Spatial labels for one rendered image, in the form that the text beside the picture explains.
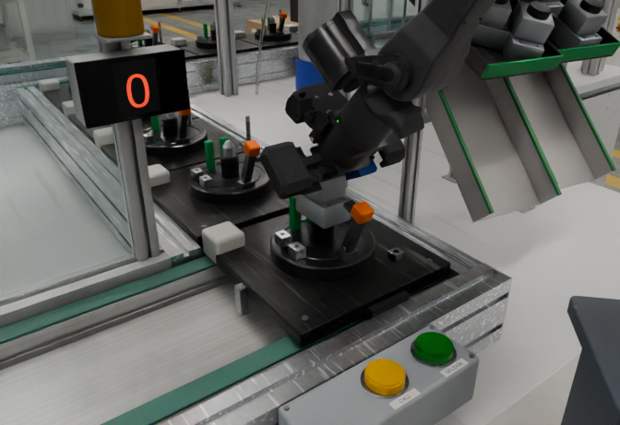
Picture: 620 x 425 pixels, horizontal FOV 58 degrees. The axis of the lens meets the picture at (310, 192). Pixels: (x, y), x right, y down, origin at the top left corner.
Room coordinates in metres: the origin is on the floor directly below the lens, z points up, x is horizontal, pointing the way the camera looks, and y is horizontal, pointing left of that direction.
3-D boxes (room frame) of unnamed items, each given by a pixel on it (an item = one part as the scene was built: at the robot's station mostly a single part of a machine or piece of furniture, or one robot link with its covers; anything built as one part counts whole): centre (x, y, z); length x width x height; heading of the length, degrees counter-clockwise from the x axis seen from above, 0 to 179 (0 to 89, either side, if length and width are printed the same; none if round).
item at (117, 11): (0.62, 0.21, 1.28); 0.05 x 0.05 x 0.05
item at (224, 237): (0.66, 0.12, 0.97); 0.05 x 0.05 x 0.04; 36
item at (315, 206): (0.65, -0.01, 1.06); 0.08 x 0.04 x 0.07; 36
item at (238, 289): (0.56, 0.09, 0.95); 0.01 x 0.01 x 0.04; 36
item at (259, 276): (0.64, -0.02, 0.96); 0.24 x 0.24 x 0.02; 36
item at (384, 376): (0.41, -0.07, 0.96); 0.04 x 0.04 x 0.02
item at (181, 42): (2.03, 0.34, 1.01); 0.24 x 0.24 x 0.13; 36
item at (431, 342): (0.45, -0.13, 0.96); 0.04 x 0.04 x 0.02
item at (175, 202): (0.84, 0.13, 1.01); 0.24 x 0.24 x 0.13; 36
